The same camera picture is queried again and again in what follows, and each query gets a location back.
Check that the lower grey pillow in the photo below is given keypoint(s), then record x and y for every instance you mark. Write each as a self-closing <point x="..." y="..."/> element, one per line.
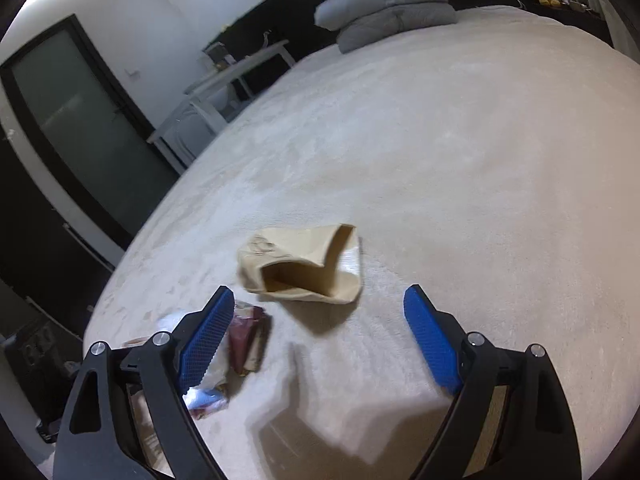
<point x="392" y="21"/>

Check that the white desk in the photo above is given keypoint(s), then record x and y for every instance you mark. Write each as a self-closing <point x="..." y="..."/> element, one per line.
<point x="208" y="107"/>

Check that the brown paper bag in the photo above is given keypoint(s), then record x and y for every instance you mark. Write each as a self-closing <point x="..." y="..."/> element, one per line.
<point x="321" y="264"/>

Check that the dark glass door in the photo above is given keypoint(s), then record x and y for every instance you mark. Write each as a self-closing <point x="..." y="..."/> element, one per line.
<point x="87" y="130"/>

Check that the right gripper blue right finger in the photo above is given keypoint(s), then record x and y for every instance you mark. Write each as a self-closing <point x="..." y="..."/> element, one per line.
<point x="438" y="336"/>

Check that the cream bed blanket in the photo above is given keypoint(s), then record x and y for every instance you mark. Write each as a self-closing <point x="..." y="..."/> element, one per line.
<point x="494" y="162"/>

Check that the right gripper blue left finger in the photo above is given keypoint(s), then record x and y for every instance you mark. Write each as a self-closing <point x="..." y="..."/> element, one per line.
<point x="199" y="335"/>

